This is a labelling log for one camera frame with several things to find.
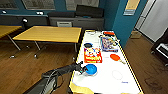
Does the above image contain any small dark round dish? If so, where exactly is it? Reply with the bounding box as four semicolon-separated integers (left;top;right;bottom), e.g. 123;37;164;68
83;42;94;49

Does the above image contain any yellow legged white game table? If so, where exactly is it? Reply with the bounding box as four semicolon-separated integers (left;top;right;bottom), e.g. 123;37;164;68
68;29;144;94

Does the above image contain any white flat dish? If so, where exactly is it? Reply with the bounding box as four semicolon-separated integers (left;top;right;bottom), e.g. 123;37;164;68
85;30;98;36

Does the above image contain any colourful board game box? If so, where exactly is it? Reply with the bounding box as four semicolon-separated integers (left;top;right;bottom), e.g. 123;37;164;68
99;35;120;53

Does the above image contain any red flat box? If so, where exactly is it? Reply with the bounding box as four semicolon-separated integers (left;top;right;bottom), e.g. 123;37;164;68
102;30;116;37

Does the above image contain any grey chair back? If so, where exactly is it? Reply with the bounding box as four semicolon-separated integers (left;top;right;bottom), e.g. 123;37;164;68
56;20;73;28

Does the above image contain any yellow wooden table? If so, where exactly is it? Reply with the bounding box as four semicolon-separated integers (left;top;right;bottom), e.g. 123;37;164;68
0;25;23;52
12;25;83;59

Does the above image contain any dark grey sofa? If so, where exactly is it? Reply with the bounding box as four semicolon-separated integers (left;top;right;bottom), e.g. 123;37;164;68
48;4;105;30

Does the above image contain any interior glass window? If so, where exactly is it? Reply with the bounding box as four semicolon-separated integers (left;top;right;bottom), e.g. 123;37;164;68
64;0;100;12
21;0;57;11

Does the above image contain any cardboard box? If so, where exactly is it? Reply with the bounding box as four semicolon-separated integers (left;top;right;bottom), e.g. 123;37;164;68
129;29;143;40

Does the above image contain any yellow notice sheet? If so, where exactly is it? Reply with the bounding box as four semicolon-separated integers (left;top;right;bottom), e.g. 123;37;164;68
122;0;141;16

